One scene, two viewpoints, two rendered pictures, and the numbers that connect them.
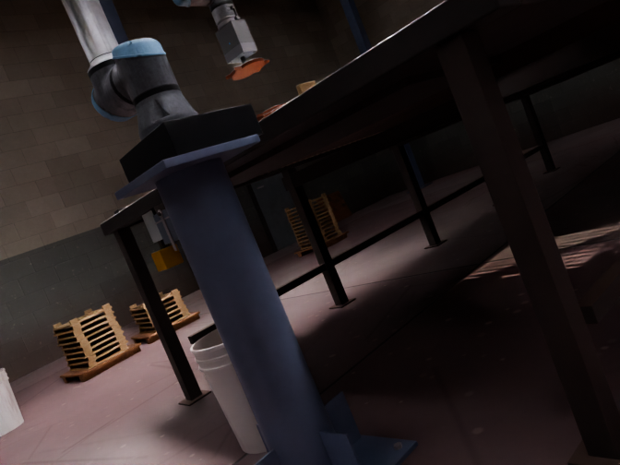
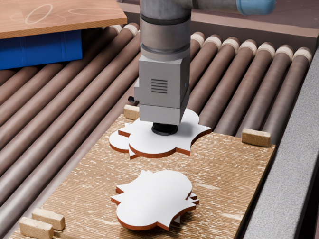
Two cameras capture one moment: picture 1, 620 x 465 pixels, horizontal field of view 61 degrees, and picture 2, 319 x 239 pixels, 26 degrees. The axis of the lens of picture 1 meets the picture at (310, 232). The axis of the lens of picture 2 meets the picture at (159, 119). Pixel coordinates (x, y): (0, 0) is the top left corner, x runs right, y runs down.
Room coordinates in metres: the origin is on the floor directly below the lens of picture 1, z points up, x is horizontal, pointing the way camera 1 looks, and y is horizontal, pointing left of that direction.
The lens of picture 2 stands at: (2.22, 0.79, 1.71)
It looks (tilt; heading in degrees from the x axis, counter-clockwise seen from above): 31 degrees down; 239
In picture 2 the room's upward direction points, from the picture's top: straight up
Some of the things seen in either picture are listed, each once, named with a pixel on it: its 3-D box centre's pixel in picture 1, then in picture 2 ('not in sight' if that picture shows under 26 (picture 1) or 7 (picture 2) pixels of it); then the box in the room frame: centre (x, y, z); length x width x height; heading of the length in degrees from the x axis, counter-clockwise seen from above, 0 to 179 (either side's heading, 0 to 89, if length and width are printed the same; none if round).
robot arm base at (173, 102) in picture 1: (164, 113); not in sight; (1.30, 0.22, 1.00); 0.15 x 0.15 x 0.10
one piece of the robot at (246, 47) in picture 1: (238, 39); (158, 75); (1.73, -0.02, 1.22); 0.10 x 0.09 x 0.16; 137
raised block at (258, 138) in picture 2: (306, 88); (256, 137); (1.43, -0.14, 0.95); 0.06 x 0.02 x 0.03; 128
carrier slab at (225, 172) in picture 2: not in sight; (161, 184); (1.66, -0.12, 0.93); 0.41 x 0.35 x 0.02; 38
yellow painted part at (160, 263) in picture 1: (159, 240); not in sight; (2.13, 0.57, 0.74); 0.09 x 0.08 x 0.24; 39
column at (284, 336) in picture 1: (254, 327); not in sight; (1.30, 0.22, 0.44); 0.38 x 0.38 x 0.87; 42
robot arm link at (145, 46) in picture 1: (143, 69); not in sight; (1.31, 0.22, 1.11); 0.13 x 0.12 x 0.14; 44
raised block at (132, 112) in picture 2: not in sight; (136, 113); (1.59, -0.35, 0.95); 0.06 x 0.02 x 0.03; 128
